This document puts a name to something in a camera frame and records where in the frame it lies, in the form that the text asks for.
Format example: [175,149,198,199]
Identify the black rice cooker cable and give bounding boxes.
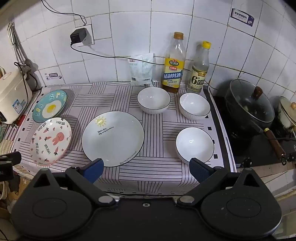
[14,61,38,92]

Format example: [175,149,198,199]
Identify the pink rabbit print plate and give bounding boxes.
[31,117,72,166]

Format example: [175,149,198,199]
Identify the cream enamel pot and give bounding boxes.
[277,96,296,132]

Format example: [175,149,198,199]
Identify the black power adapter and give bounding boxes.
[70,28,87,45]

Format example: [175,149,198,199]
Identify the black wok wooden handle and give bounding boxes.
[225,93,287,165]

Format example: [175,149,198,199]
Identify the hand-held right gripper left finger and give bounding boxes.
[32,158,116,207]

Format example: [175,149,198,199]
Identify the black induction cooktop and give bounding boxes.
[211,93,296,167]

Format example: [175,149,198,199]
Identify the hanging metal utensil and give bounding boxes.
[8,22,30,70]

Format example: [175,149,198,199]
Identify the white rice cooker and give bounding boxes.
[0,67,33,124]

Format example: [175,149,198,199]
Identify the large wall sticker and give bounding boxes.
[230,8,255,28]

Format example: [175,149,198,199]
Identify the blue fried egg plate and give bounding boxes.
[32,89,68,123]

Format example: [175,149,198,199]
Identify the clear vinegar bottle yellow cap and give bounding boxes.
[187,41,212,94]

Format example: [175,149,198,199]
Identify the black power cable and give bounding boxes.
[41,0,87,25]
[70,43,219,92]

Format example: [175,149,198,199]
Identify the white wall socket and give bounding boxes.
[74,23,95,45]

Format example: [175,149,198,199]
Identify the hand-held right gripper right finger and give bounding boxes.
[176,158,264,207]

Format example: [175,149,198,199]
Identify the white bowl with dark rim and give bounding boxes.
[137,87,171,114]
[175,127,214,164]
[179,93,211,120]

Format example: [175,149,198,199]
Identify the striped tablecloth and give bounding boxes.
[5,81,237,197]

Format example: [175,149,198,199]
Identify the yellow label cooking wine bottle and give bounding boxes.
[161,32,187,94]

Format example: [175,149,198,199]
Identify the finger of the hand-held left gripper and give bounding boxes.
[0,152,22,184]

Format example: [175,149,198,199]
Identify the small wall sticker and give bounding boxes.
[45,72,63,81]

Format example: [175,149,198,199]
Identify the glass wok lid wooden knob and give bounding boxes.
[225,79,275,123]

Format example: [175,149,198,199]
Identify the white plastic salt bag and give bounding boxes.
[128,53,155,87]

